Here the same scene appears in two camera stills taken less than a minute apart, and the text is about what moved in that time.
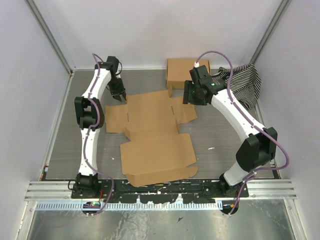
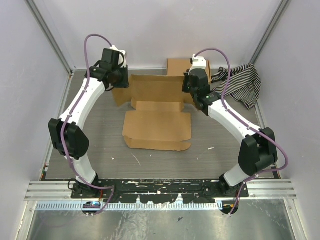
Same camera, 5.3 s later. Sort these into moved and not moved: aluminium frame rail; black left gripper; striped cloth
Moved: black left gripper
Not moved: aluminium frame rail; striped cloth
